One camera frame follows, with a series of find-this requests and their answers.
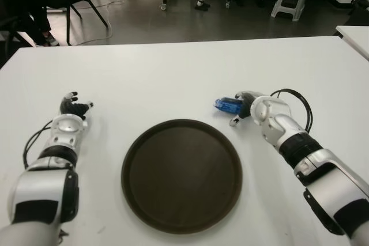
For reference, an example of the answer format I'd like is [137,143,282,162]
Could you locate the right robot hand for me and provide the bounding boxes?
[229,90,268,127]

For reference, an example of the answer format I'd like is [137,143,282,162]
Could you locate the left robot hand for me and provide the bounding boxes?
[59,91,95,121]

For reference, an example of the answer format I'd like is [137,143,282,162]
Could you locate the blue Oreo cookie package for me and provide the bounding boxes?
[213,96,245,115]

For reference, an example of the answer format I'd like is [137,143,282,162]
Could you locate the round dark brown tray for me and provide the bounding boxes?
[121,118,243,233]

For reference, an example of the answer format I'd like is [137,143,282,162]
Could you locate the seated person in black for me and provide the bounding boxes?
[0,0,60,47]

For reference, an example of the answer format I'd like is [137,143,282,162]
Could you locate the black office chair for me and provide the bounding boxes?
[342,0,369,27]

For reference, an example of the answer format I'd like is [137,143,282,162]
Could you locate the black left forearm cable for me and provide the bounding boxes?
[23,120,54,169]

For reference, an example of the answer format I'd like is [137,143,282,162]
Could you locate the black forearm cable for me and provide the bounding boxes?
[270,88,314,134]
[23,120,54,169]

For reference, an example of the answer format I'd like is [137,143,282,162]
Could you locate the black right forearm cable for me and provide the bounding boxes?
[270,88,314,134]

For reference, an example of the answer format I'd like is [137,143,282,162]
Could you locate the white floor cable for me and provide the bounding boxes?
[70,0,156,47]

